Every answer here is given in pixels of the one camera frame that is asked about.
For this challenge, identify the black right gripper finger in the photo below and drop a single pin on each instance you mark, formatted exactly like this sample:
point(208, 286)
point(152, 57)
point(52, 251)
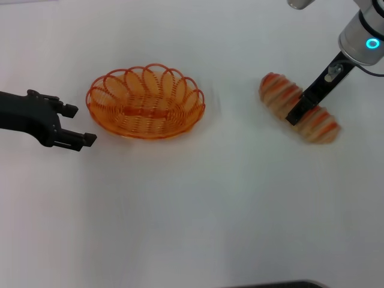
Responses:
point(301, 111)

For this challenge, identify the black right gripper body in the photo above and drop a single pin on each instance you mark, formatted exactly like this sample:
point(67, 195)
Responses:
point(327, 81)

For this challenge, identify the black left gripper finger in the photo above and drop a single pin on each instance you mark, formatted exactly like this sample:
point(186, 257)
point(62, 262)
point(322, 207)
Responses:
point(78, 139)
point(67, 110)

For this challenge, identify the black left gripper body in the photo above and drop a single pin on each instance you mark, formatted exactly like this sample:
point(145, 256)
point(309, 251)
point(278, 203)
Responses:
point(27, 115)

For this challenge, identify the striped bread loaf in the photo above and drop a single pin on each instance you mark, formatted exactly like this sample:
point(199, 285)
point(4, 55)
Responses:
point(279, 96)

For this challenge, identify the silver bolt on right gripper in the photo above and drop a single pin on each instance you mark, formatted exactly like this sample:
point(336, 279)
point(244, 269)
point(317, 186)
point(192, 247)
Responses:
point(332, 73)

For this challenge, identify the dark object at table edge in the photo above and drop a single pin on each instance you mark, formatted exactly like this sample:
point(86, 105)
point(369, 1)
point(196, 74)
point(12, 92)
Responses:
point(279, 284)

